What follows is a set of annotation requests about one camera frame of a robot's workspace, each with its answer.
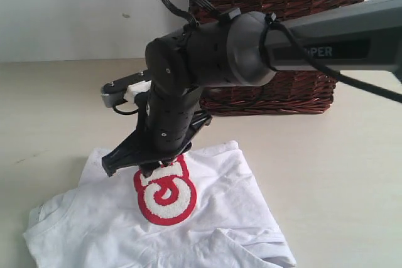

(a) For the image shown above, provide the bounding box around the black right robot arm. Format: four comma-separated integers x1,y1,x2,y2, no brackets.
102,0,401,176

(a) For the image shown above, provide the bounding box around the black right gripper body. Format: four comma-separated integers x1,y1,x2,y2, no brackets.
134,88,212,161

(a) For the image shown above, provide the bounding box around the dark brown wicker basket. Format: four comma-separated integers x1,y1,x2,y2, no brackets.
184,0,377,116

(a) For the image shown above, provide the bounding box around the white t-shirt with red logo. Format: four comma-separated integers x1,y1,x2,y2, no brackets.
23,141,296,267

